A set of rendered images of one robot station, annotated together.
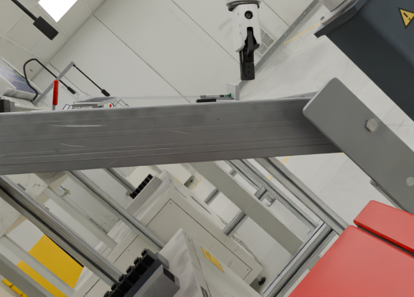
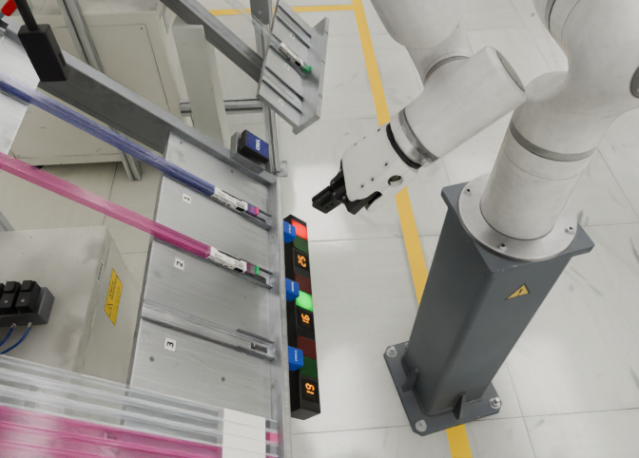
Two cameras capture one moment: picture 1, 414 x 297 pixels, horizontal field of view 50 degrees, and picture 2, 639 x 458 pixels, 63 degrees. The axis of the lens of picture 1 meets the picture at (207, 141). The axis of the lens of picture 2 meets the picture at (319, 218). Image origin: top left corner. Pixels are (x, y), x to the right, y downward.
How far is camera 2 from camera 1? 0.77 m
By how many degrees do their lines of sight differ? 44
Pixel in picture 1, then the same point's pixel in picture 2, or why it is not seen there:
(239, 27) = (369, 181)
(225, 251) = not seen: hidden behind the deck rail
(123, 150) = not seen: outside the picture
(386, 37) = (479, 298)
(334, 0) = (493, 219)
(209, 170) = (205, 118)
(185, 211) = (153, 51)
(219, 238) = (169, 104)
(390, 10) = (514, 282)
